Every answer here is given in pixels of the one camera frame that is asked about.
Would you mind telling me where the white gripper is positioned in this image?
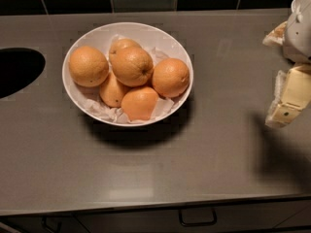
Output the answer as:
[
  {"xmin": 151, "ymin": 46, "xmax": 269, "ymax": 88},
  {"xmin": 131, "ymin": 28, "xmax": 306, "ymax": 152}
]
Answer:
[{"xmin": 262, "ymin": 0, "xmax": 311, "ymax": 128}]

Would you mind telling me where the orange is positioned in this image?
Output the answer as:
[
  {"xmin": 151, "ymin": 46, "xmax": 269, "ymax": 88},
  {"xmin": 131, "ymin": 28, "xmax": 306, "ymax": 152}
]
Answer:
[
  {"xmin": 99, "ymin": 72, "xmax": 130, "ymax": 108},
  {"xmin": 109, "ymin": 38, "xmax": 140, "ymax": 61},
  {"xmin": 69, "ymin": 46, "xmax": 109, "ymax": 87},
  {"xmin": 152, "ymin": 58, "xmax": 190, "ymax": 98},
  {"xmin": 121, "ymin": 86, "xmax": 158, "ymax": 120},
  {"xmin": 112, "ymin": 47, "xmax": 154, "ymax": 87}
]

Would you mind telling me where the white ceramic bowl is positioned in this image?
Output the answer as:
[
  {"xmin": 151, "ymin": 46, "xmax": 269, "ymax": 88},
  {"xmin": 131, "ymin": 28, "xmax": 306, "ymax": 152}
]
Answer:
[{"xmin": 62, "ymin": 22, "xmax": 193, "ymax": 117}]

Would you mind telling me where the white tissue paper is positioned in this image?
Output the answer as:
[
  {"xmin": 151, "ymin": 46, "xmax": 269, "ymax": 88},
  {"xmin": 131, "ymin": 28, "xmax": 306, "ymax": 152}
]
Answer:
[{"xmin": 75, "ymin": 34, "xmax": 175, "ymax": 125}]

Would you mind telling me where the black sink opening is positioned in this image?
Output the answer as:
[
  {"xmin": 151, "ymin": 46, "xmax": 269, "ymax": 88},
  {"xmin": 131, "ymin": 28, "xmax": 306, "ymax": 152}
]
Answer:
[{"xmin": 0, "ymin": 48, "xmax": 46, "ymax": 98}]

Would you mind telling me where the centre drawer handle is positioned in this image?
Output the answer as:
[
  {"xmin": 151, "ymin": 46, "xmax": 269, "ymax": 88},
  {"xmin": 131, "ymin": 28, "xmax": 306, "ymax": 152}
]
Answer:
[{"xmin": 178, "ymin": 208, "xmax": 218, "ymax": 227}]

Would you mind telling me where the drawer handle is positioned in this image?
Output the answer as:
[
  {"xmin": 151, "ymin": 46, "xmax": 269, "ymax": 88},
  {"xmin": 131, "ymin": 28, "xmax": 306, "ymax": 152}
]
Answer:
[
  {"xmin": 41, "ymin": 216, "xmax": 62, "ymax": 233},
  {"xmin": 178, "ymin": 208, "xmax": 218, "ymax": 227}
]

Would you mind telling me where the left drawer handle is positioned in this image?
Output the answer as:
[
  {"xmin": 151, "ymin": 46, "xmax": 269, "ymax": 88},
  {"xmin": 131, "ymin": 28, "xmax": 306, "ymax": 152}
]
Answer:
[{"xmin": 41, "ymin": 216, "xmax": 62, "ymax": 233}]

